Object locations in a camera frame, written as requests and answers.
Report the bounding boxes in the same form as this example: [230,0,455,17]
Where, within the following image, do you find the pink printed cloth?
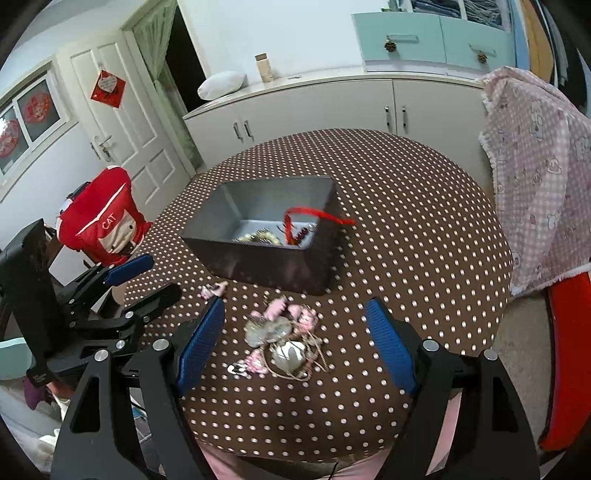
[479,66,591,298]

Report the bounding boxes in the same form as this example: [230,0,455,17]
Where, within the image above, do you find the grey metal box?
[179,174,342,296]

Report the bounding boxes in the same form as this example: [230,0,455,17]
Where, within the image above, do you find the row of dark hanging clothes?
[542,0,591,125]

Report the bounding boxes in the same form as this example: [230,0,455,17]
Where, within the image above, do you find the teal drawer unit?
[352,10,517,75]

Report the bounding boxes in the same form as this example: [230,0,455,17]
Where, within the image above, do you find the silver door handle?
[90,135,114,160]

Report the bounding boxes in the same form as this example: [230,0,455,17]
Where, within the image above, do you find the light blue hanging garment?
[508,0,532,70]

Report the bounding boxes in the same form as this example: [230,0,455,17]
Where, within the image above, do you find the plain pink cloth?
[198,392,465,480]

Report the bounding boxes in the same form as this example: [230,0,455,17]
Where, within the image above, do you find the pink hair clip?
[200,281,228,302]

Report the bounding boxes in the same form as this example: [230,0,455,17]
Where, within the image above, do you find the pink bow clip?
[226,350,271,377]

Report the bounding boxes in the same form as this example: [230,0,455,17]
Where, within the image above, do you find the red paper cut decoration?
[23,89,55,124]
[0,119,23,160]

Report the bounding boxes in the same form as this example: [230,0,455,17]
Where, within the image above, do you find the light teal stool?
[0,337,34,380]

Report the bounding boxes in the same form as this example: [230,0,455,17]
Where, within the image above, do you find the folded blue jeans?
[410,0,462,17]

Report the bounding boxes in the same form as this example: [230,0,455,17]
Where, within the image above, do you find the white sideboard cabinet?
[182,70,499,195]

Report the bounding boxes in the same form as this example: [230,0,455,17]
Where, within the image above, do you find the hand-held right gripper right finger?
[365,298,541,480]

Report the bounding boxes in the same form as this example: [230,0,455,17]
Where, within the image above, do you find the tall beige jar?
[255,54,274,84]

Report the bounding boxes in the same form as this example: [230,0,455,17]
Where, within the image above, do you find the twine necklace with white pendant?
[262,330,331,383]

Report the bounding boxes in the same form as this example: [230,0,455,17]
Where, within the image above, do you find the folded grey clothes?
[465,0,511,32]

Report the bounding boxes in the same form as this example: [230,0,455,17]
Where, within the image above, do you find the pink flower ornament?
[291,307,320,332]
[250,298,291,324]

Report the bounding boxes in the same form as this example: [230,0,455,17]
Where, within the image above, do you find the tan hanging coat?
[522,0,555,86]

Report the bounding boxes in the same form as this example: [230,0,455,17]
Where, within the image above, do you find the cream bead bracelet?
[233,230,283,245]

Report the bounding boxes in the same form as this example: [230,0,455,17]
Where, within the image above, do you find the white panel door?
[55,28,197,208]

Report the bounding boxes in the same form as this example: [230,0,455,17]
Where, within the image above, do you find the green curtain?
[134,0,204,171]

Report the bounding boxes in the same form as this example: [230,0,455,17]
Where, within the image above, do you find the white framed window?
[0,60,79,204]

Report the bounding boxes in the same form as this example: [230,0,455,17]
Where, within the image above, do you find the white stuffed bag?
[198,71,245,101]

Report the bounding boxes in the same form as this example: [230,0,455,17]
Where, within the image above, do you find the red cord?
[283,207,357,245]

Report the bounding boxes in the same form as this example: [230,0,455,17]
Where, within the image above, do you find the white cloth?
[0,385,63,476]

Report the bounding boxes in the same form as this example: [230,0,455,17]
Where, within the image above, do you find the red diamond door decoration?
[90,69,127,110]

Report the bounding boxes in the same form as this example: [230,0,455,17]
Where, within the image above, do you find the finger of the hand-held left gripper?
[58,255,154,319]
[53,283,182,365]

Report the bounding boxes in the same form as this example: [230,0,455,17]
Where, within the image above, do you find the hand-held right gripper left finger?
[50,296,227,480]

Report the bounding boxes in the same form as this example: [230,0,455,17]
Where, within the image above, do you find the red CAT bag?
[56,166,153,267]

